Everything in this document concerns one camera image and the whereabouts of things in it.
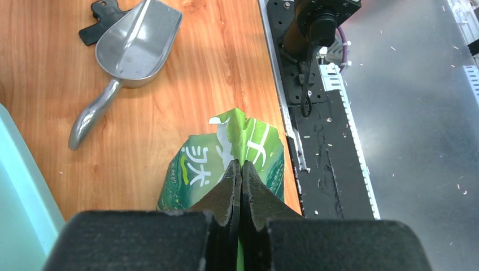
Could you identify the light blue litter box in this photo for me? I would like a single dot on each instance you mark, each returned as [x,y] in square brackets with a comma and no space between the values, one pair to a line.
[30,218]

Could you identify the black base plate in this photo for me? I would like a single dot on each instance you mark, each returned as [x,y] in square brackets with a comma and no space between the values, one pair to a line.
[330,172]

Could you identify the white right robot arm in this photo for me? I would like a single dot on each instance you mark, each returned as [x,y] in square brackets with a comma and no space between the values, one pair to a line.
[314,25]

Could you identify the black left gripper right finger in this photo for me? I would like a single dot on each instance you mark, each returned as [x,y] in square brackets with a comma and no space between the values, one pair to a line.
[259,206]

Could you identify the green cat litter bag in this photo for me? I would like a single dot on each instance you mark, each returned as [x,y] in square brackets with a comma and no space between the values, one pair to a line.
[203,159]

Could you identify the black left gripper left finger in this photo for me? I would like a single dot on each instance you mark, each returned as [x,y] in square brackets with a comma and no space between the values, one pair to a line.
[224,202]

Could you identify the black bag clip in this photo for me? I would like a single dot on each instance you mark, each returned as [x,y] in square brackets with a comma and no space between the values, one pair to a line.
[107,13]

